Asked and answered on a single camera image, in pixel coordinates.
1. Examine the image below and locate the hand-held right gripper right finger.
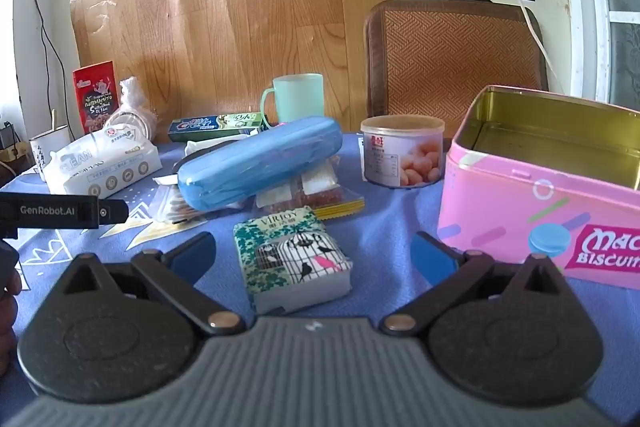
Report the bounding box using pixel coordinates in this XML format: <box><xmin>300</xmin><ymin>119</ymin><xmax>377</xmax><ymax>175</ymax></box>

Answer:
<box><xmin>382</xmin><ymin>231</ymin><xmax>573</xmax><ymax>335</ymax></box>

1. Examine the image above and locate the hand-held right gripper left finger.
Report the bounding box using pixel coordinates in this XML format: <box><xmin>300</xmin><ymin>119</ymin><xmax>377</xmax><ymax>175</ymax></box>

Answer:
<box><xmin>60</xmin><ymin>232</ymin><xmax>246</xmax><ymax>336</ymax></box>

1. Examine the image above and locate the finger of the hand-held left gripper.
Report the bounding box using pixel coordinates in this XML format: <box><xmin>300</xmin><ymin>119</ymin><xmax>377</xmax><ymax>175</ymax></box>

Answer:
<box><xmin>97</xmin><ymin>200</ymin><xmax>130</xmax><ymax>224</ymax></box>

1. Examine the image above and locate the bag of cotton swabs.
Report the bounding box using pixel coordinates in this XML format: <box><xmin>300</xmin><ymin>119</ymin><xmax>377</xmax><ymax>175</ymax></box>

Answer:
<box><xmin>154</xmin><ymin>184</ymin><xmax>212</xmax><ymax>226</ymax></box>

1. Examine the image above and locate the pink biscuit tin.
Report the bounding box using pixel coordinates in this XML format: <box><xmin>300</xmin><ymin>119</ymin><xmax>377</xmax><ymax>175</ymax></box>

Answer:
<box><xmin>437</xmin><ymin>84</ymin><xmax>640</xmax><ymax>292</ymax></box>

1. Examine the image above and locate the birdcage print pocket tissue pack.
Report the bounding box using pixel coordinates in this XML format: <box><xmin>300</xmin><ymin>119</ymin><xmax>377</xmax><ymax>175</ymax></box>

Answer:
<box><xmin>232</xmin><ymin>205</ymin><xmax>354</xmax><ymax>314</ymax></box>

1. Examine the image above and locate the blue oblong case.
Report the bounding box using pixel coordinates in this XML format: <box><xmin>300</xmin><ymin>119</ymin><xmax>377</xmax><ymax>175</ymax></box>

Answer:
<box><xmin>177</xmin><ymin>116</ymin><xmax>342</xmax><ymax>212</ymax></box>

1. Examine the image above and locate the zip bag of snacks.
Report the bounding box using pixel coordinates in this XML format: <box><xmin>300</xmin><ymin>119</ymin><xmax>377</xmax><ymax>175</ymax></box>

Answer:
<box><xmin>255</xmin><ymin>179</ymin><xmax>366</xmax><ymax>221</ymax></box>

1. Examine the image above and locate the person's left hand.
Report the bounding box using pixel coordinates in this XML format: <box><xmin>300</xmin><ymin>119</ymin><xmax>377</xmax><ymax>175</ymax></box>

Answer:
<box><xmin>0</xmin><ymin>273</ymin><xmax>22</xmax><ymax>376</ymax></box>

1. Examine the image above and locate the white tissue pack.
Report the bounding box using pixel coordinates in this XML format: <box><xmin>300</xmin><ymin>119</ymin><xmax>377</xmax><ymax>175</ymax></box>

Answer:
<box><xmin>44</xmin><ymin>127</ymin><xmax>164</xmax><ymax>200</ymax></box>

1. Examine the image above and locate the blue printed tablecloth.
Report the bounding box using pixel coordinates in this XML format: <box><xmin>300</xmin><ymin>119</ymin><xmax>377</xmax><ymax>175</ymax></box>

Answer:
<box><xmin>0</xmin><ymin>131</ymin><xmax>640</xmax><ymax>427</ymax></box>

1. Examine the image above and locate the white enamel mug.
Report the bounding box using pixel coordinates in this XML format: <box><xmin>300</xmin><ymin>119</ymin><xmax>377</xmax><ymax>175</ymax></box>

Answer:
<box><xmin>29</xmin><ymin>124</ymin><xmax>71</xmax><ymax>184</ymax></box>

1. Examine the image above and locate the white labelled food can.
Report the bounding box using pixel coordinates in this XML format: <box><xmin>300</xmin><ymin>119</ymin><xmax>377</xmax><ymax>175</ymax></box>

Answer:
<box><xmin>360</xmin><ymin>114</ymin><xmax>446</xmax><ymax>189</ymax></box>

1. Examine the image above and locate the red snack box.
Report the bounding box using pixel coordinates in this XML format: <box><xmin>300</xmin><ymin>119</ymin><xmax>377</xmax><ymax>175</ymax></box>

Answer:
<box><xmin>72</xmin><ymin>60</ymin><xmax>119</xmax><ymax>134</ymax></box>

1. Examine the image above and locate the green toothpaste box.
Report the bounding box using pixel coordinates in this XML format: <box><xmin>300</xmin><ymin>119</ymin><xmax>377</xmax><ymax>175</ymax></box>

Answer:
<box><xmin>167</xmin><ymin>113</ymin><xmax>271</xmax><ymax>143</ymax></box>

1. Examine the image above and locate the green plastic cup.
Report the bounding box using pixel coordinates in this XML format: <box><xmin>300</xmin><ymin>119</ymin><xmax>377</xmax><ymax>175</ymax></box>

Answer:
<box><xmin>260</xmin><ymin>73</ymin><xmax>325</xmax><ymax>126</ymax></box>

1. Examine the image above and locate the brown woven seat cushion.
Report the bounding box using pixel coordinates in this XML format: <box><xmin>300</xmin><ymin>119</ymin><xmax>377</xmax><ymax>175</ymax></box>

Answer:
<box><xmin>363</xmin><ymin>0</ymin><xmax>550</xmax><ymax>128</ymax></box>

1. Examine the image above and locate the wood pattern vinyl sheet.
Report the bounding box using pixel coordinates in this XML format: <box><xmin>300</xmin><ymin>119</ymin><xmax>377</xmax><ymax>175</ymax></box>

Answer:
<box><xmin>69</xmin><ymin>0</ymin><xmax>391</xmax><ymax>148</ymax></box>

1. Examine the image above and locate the thin black cable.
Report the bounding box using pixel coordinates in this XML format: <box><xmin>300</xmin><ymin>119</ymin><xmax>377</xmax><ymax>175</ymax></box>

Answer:
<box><xmin>22</xmin><ymin>0</ymin><xmax>72</xmax><ymax>128</ymax></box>

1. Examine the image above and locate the white window frame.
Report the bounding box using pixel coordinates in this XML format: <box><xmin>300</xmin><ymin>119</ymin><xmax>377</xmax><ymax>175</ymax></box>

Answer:
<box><xmin>552</xmin><ymin>0</ymin><xmax>640</xmax><ymax>115</ymax></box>

